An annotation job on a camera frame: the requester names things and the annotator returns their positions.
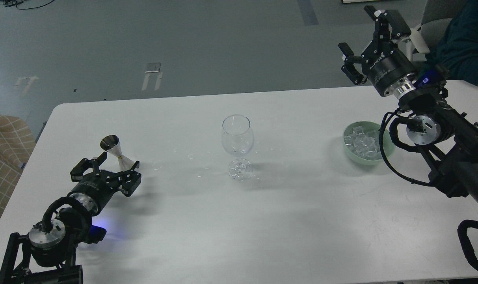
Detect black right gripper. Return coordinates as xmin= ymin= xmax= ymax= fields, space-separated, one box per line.
xmin=338 ymin=5 xmax=417 ymax=97

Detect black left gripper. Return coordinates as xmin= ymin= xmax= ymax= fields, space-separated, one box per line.
xmin=67 ymin=152 xmax=141 ymax=215

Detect steel cocktail jigger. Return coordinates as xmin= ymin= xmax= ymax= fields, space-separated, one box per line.
xmin=100 ymin=135 xmax=135 ymax=171

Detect clear ice cubes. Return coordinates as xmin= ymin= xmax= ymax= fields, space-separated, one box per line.
xmin=344 ymin=126 xmax=382 ymax=161

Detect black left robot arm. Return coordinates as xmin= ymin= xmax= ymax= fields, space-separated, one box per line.
xmin=0 ymin=152 xmax=141 ymax=284

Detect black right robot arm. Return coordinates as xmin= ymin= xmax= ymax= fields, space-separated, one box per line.
xmin=338 ymin=0 xmax=478 ymax=203

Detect clear wine glass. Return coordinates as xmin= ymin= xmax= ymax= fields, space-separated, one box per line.
xmin=221 ymin=114 xmax=255 ymax=181

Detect white office chair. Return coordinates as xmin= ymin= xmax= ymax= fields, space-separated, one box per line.
xmin=404 ymin=0 xmax=466 ymax=62

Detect person in teal shirt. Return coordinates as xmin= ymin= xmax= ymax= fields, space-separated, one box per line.
xmin=424 ymin=0 xmax=478 ymax=86

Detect green bowl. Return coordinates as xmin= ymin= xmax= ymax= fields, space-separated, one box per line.
xmin=342 ymin=121 xmax=396 ymax=165

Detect tan checkered cushion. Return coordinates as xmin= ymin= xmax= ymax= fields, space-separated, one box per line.
xmin=0 ymin=115 xmax=35 ymax=218

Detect grey tape on floor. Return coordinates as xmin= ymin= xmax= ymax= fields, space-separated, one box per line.
xmin=141 ymin=62 xmax=162 ymax=91

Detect black cables on floor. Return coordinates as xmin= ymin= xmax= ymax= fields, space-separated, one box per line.
xmin=0 ymin=0 xmax=55 ymax=16

